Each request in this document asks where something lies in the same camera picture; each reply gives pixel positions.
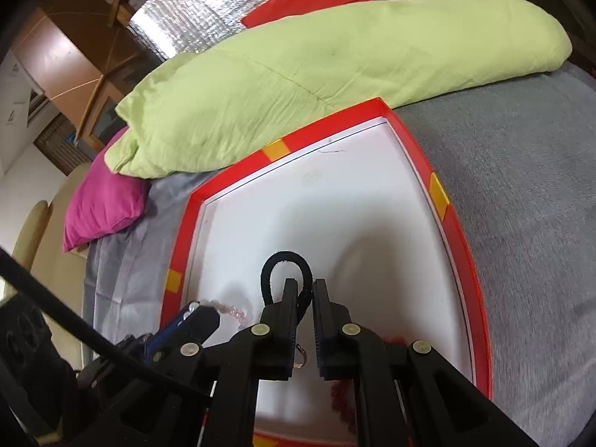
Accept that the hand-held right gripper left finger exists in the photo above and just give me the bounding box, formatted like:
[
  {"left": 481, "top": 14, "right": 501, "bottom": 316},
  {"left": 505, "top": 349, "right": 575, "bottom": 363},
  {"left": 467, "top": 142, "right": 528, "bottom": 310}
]
[{"left": 93, "top": 278, "right": 299, "bottom": 447}]

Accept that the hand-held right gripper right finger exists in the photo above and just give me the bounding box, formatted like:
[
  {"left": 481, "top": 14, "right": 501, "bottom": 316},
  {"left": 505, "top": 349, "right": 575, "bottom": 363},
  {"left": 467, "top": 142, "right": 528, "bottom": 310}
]
[{"left": 312, "top": 278, "right": 537, "bottom": 447}]

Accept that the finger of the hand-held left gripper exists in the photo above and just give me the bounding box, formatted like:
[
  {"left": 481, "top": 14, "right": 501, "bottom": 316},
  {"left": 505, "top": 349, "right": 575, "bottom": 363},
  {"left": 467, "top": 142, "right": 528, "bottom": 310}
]
[{"left": 142, "top": 302, "right": 221, "bottom": 365}]

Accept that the black hair tie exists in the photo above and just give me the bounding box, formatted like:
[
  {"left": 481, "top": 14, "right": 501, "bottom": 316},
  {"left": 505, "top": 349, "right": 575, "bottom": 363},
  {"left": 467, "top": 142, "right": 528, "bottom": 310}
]
[{"left": 260, "top": 251, "right": 314, "bottom": 327}]

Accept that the pink bead bracelet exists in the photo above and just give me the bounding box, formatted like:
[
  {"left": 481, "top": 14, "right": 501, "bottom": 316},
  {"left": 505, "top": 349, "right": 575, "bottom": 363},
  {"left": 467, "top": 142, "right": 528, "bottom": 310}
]
[{"left": 199, "top": 298, "right": 251, "bottom": 332}]

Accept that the red and white box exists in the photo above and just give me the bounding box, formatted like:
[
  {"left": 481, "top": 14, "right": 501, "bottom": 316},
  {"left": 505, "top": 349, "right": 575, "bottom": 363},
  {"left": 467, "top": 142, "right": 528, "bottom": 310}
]
[{"left": 159, "top": 98, "right": 492, "bottom": 447}]

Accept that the light grey sheet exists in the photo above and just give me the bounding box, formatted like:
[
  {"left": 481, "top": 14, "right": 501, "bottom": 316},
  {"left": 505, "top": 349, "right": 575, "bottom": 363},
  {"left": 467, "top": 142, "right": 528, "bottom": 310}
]
[{"left": 84, "top": 174, "right": 210, "bottom": 342}]

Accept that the beige sofa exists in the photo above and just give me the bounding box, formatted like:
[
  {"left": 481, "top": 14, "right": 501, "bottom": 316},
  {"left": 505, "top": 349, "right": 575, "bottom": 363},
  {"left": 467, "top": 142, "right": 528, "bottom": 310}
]
[{"left": 12, "top": 163, "right": 96, "bottom": 366}]

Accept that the magenta pillow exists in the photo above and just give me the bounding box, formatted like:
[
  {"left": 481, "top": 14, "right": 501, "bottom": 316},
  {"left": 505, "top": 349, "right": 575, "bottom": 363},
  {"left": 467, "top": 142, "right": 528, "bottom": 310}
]
[{"left": 63, "top": 126, "right": 150, "bottom": 253}]

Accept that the dark radiator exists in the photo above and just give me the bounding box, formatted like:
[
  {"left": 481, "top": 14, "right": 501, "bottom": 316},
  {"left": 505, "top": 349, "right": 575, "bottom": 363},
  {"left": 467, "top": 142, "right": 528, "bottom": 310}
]
[{"left": 34, "top": 112, "right": 96, "bottom": 177}]

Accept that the wooden side table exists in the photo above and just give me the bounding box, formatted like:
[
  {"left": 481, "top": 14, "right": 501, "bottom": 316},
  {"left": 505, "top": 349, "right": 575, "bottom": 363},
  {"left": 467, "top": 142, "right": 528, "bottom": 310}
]
[{"left": 73, "top": 71, "right": 145, "bottom": 152}]

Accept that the grey blanket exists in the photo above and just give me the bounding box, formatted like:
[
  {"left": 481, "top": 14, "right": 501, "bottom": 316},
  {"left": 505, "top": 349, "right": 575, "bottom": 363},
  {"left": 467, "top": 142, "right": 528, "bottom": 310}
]
[{"left": 140, "top": 63, "right": 596, "bottom": 447}]

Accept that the light green pillow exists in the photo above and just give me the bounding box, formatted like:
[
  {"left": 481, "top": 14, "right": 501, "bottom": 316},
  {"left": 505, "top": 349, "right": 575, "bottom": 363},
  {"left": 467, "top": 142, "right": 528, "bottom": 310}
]
[{"left": 114, "top": 0, "right": 573, "bottom": 180}]

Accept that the wooden cabinet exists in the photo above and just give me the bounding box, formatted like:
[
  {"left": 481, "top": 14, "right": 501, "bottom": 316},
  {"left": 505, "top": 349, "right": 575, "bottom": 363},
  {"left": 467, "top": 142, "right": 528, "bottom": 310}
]
[{"left": 12, "top": 0, "right": 143, "bottom": 117}]

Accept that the silver foil mat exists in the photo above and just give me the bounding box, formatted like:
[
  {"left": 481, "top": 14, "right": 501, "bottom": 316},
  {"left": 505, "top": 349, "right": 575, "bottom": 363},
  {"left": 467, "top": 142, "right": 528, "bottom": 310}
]
[{"left": 128, "top": 0, "right": 424, "bottom": 62}]

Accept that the black cable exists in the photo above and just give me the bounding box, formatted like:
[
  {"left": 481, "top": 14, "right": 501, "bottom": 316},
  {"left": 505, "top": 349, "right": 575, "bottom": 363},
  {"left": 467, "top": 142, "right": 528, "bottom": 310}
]
[{"left": 0, "top": 248, "right": 214, "bottom": 397}]

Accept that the dark red bead bracelet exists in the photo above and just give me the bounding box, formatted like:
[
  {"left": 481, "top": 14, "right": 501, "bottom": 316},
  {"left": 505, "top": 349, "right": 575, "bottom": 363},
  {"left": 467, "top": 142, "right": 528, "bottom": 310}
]
[{"left": 326, "top": 333, "right": 411, "bottom": 430}]

